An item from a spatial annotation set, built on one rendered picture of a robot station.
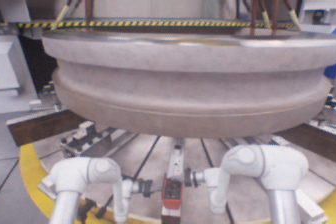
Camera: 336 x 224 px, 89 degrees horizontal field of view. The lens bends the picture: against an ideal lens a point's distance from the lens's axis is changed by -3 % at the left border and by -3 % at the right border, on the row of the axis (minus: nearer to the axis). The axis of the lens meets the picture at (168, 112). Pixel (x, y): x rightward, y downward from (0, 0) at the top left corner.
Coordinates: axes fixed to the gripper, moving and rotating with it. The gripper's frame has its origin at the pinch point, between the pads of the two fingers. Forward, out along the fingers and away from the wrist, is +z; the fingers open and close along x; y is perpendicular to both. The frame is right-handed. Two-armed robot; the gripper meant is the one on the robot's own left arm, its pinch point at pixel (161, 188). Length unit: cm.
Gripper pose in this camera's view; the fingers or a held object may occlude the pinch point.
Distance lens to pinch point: 145.6
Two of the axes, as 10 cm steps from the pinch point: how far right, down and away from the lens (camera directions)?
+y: 1.1, 8.9, 4.5
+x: -1.2, 4.6, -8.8
